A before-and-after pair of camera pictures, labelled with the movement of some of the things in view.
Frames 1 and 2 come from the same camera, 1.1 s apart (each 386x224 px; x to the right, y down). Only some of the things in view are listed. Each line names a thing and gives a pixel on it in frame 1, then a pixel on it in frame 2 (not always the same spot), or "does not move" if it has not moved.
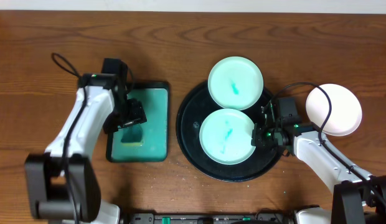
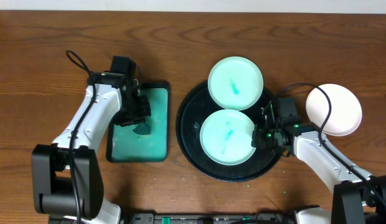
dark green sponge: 132,136 to 143,129
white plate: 346,113 does not move
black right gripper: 258,135 does not move
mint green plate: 226,137 does not move
